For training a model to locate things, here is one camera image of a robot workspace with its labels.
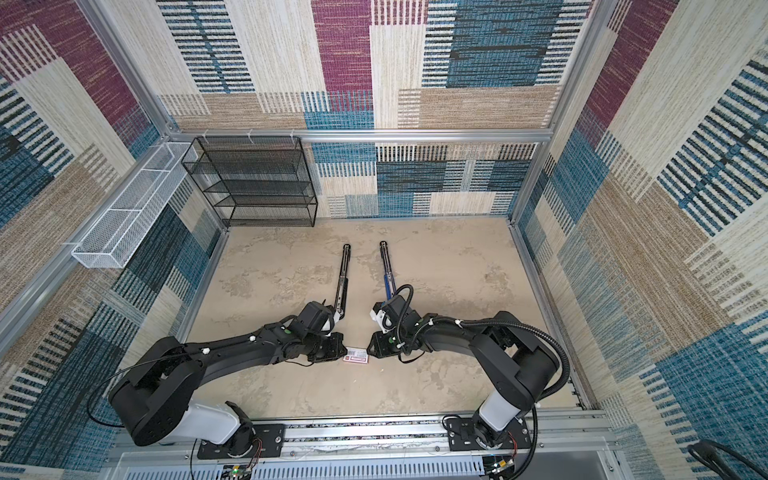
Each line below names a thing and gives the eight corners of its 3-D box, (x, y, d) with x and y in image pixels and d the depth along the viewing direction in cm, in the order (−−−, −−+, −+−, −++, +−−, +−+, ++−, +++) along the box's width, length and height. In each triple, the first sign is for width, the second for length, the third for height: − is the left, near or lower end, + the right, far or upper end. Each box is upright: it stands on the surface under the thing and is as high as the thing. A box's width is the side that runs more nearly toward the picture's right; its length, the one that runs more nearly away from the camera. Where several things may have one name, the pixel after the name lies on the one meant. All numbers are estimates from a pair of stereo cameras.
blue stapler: (385, 299, 100) (384, 296, 98) (378, 245, 115) (378, 240, 113) (396, 298, 100) (397, 294, 98) (389, 244, 115) (389, 240, 114)
